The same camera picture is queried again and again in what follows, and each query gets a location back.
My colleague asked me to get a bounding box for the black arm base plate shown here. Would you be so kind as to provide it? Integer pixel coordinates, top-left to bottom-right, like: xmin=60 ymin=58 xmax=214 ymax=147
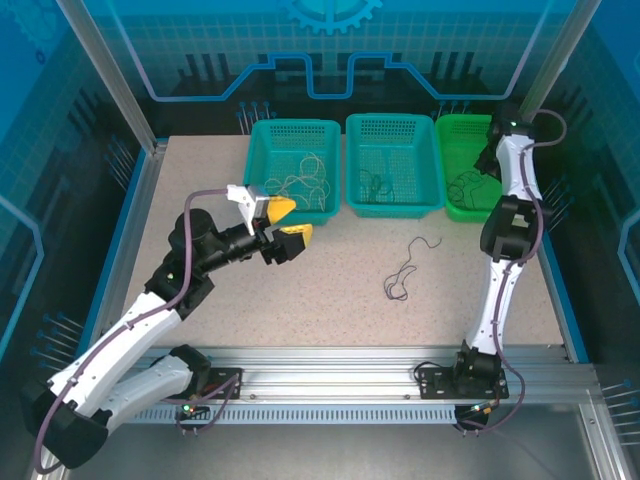
xmin=192 ymin=367 xmax=245 ymax=401
xmin=415 ymin=362 xmax=511 ymax=401

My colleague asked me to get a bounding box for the aluminium table rail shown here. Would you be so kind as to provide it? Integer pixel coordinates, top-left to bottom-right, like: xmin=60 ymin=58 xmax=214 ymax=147
xmin=134 ymin=344 xmax=596 ymax=406

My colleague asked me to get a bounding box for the aluminium frame post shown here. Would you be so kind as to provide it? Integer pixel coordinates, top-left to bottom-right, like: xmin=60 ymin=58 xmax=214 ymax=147
xmin=514 ymin=0 xmax=604 ymax=136
xmin=57 ymin=0 xmax=159 ymax=151

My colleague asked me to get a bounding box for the left arm purple camera cable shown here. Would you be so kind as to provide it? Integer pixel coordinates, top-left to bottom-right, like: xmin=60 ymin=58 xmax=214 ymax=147
xmin=32 ymin=188 xmax=231 ymax=476

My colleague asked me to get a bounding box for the aluminium side rail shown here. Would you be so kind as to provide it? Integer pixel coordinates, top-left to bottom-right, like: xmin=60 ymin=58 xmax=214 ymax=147
xmin=94 ymin=137 xmax=171 ymax=351

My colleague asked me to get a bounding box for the arm purple camera cable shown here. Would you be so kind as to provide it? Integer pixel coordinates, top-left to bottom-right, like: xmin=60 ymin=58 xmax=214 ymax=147
xmin=452 ymin=108 xmax=569 ymax=437
xmin=32 ymin=188 xmax=231 ymax=476

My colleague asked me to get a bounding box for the green plastic basket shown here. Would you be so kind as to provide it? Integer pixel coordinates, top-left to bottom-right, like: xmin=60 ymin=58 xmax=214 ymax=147
xmin=433 ymin=113 xmax=506 ymax=224

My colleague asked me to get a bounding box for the right arm purple camera cable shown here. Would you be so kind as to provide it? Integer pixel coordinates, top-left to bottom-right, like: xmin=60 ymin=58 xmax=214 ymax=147
xmin=452 ymin=108 xmax=569 ymax=437

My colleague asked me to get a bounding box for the white cable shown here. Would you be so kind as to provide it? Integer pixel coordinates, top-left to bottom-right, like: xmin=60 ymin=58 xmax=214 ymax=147
xmin=262 ymin=151 xmax=334 ymax=211

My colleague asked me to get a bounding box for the teal plastic basket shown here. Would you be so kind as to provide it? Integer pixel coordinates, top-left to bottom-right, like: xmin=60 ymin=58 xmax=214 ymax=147
xmin=243 ymin=118 xmax=346 ymax=227
xmin=344 ymin=113 xmax=446 ymax=221

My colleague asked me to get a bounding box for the slotted cable duct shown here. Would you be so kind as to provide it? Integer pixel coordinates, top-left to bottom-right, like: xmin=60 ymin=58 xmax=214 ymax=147
xmin=134 ymin=403 xmax=461 ymax=426

